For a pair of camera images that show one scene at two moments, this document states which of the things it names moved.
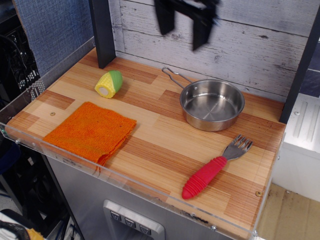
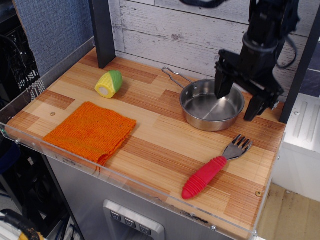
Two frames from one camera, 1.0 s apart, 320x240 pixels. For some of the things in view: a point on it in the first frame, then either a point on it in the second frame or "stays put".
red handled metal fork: (209, 171) stays put
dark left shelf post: (103, 29) stays put
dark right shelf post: (294, 93) stays put
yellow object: (34, 235) → (23, 236)
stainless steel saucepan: (211, 105) stays put
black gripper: (203, 17) → (253, 67)
